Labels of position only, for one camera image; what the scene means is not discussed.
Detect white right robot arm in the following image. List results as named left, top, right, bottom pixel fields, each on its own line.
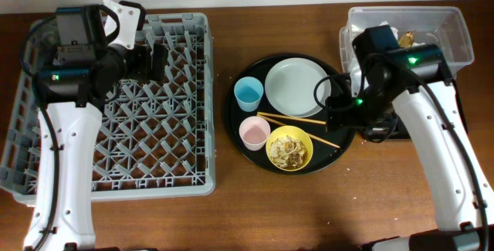
left=321, top=25, right=493, bottom=250

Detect grey dishwasher rack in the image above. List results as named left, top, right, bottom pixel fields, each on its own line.
left=0, top=12, right=216, bottom=207

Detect clear plastic bin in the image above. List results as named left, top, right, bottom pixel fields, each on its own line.
left=340, top=6, right=475, bottom=75

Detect wooden chopstick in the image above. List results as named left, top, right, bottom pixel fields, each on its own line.
left=257, top=112, right=327, bottom=125
left=256, top=114, right=340, bottom=148

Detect pink plastic cup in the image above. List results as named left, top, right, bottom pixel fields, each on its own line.
left=239, top=116, right=271, bottom=151

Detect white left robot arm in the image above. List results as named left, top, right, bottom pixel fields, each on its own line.
left=23, top=44, right=148, bottom=250

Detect light blue plastic cup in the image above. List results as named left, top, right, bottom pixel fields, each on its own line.
left=234, top=76, right=264, bottom=112

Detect round black tray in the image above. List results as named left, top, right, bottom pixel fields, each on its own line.
left=223, top=53, right=355, bottom=175

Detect gold snack wrapper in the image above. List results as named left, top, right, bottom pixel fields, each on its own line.
left=398, top=31, right=415, bottom=48

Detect grey round plate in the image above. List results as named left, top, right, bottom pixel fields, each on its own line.
left=264, top=58, right=328, bottom=117

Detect black rectangular tray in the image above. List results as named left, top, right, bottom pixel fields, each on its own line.
left=360, top=114, right=410, bottom=143

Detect food scraps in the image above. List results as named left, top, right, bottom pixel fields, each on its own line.
left=268, top=135, right=307, bottom=170

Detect yellow plastic bowl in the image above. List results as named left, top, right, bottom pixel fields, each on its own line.
left=265, top=126, right=313, bottom=172

